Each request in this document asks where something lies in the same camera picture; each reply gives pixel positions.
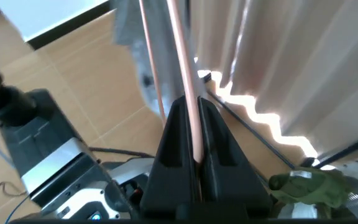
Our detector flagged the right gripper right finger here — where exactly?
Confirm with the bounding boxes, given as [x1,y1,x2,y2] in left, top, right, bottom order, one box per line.
[197,96,273,215]

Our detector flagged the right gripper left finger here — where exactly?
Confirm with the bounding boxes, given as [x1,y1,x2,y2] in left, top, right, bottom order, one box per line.
[140,95,202,215]

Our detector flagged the green garment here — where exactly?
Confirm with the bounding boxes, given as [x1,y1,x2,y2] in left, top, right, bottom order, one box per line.
[268,167,354,210]

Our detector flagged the pink clothes hanger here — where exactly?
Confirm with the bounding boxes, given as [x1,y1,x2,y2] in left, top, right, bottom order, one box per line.
[137,0,205,164]

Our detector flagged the pale grey shorts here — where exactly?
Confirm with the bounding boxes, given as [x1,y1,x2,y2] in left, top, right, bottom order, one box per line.
[110,0,209,121]

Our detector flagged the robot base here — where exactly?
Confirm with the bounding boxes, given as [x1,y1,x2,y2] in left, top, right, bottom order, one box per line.
[0,88,155,220]

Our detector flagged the beige curtain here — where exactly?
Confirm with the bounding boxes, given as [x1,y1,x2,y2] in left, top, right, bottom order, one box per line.
[190,0,358,158]

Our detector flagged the black cable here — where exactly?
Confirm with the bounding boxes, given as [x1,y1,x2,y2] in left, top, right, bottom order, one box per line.
[87,146,155,159]

